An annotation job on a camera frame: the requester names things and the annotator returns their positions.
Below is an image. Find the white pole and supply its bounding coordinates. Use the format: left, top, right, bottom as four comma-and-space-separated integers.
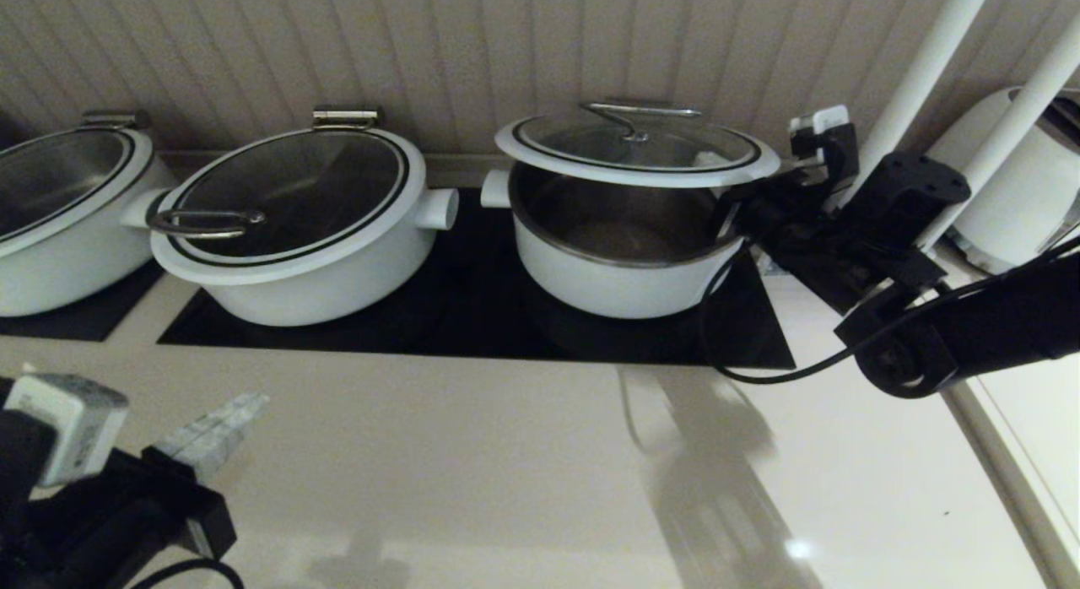
915, 14, 1080, 253
839, 0, 997, 207

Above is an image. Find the glass lid with white rim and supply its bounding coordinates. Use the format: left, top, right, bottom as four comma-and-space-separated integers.
0, 126, 155, 258
147, 127, 428, 286
494, 100, 782, 190

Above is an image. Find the white round appliance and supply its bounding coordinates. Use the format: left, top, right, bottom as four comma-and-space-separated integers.
923, 86, 1080, 275

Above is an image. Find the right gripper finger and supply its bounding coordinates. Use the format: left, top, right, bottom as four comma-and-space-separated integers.
713, 189, 750, 242
692, 150, 760, 185

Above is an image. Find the metal lid bracket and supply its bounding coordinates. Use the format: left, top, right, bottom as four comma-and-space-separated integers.
311, 105, 383, 133
80, 109, 152, 133

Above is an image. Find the white cooking pot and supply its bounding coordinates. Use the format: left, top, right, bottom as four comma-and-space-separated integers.
0, 129, 180, 318
118, 129, 461, 327
480, 162, 762, 321

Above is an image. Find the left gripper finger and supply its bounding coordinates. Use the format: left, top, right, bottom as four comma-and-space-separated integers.
152, 392, 272, 482

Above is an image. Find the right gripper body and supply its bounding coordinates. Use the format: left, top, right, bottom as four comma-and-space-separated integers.
732, 182, 849, 265

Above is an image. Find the black cable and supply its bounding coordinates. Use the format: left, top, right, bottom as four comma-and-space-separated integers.
699, 235, 1080, 385
127, 557, 246, 589

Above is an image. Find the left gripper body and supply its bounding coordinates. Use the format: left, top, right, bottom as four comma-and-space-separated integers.
25, 446, 239, 589

